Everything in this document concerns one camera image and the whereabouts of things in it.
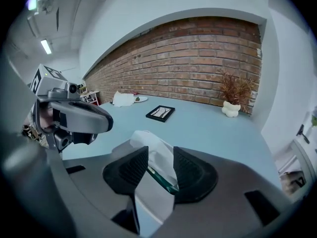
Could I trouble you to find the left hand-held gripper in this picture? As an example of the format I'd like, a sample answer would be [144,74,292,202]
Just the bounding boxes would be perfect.
[29,63,114,153]

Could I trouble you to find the white tissue sheet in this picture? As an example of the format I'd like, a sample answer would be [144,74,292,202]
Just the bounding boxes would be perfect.
[130,130,179,192]

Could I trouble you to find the white cloth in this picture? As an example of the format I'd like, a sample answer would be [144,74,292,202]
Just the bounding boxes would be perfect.
[112,91,136,108]

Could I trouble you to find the dried brown plant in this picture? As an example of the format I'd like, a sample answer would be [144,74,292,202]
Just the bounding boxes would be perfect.
[219,69,256,107]

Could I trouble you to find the white knobbly vase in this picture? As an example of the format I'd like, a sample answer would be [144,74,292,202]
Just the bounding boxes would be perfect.
[221,100,241,118]

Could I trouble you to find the white desk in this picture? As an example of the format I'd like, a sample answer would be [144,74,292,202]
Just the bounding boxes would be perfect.
[272,137,313,198]

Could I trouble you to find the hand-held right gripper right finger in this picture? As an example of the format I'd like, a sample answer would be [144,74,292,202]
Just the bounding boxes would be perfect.
[153,146,300,238]

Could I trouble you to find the ceiling lamp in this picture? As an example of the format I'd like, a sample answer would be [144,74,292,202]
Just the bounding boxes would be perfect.
[40,39,53,55]

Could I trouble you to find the black picture frame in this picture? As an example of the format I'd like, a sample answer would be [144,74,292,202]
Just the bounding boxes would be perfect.
[145,105,176,123]

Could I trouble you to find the white shelf unit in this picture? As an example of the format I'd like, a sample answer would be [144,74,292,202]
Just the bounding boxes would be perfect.
[79,83,100,106]

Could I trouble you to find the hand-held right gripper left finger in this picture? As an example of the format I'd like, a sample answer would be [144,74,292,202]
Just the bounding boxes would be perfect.
[61,146,149,238]

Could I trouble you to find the person's left hand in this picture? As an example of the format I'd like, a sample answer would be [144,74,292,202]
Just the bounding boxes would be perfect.
[39,103,56,131]

